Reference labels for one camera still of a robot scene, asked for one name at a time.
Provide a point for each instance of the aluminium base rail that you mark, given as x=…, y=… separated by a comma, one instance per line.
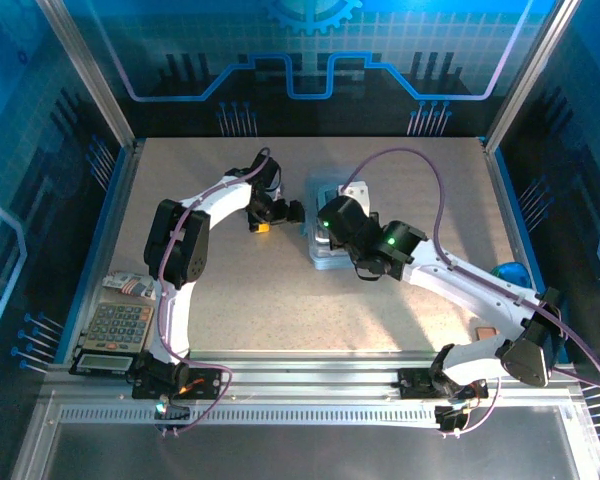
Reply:
x=305, y=380

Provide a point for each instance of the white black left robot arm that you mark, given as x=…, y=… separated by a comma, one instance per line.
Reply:
x=225, y=197

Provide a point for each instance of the aluminium frame post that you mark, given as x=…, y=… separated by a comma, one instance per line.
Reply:
x=95, y=80
x=530, y=75

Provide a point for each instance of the grey desk calculator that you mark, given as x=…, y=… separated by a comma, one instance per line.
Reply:
x=120, y=327

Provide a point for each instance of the blue round plastic object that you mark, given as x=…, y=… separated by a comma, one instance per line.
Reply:
x=511, y=275

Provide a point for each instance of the small tan square pad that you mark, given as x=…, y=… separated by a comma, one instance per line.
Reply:
x=485, y=333

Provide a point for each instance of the translucent blue plastic tool box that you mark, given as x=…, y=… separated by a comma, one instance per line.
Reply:
x=314, y=187

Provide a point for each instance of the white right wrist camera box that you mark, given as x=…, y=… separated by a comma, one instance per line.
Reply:
x=357, y=192

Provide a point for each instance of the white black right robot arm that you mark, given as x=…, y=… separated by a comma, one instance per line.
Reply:
x=460, y=280

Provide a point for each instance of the small printed paper packet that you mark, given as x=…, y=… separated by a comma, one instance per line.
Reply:
x=130, y=286

